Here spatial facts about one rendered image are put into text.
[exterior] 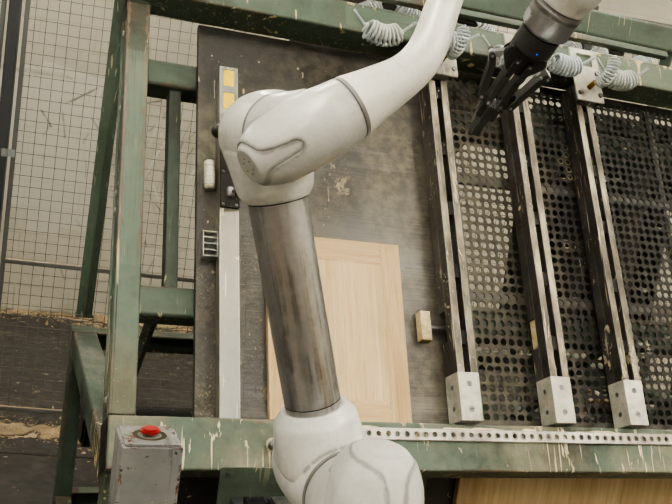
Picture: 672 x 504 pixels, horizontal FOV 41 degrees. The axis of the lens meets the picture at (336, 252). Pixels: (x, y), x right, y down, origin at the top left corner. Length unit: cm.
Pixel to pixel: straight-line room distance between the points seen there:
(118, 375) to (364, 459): 80
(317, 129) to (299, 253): 27
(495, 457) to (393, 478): 95
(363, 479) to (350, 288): 98
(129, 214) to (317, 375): 83
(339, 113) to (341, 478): 56
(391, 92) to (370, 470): 57
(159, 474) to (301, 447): 38
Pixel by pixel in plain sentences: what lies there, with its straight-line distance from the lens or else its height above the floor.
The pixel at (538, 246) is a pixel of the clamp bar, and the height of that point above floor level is 135.
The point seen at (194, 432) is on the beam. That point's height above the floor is 87.
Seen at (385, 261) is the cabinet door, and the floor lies 127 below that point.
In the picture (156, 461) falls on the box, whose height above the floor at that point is 90.
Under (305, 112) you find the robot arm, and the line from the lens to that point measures 128.
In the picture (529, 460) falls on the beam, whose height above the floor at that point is 83.
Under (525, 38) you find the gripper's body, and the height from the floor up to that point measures 177.
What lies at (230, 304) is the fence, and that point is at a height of 114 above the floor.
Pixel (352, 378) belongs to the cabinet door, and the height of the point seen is 99.
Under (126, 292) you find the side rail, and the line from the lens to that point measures 211.
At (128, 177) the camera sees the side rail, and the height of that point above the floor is 141.
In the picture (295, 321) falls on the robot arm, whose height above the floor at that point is 125.
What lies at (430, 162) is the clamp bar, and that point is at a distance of 255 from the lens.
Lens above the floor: 154
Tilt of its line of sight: 6 degrees down
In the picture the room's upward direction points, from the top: 8 degrees clockwise
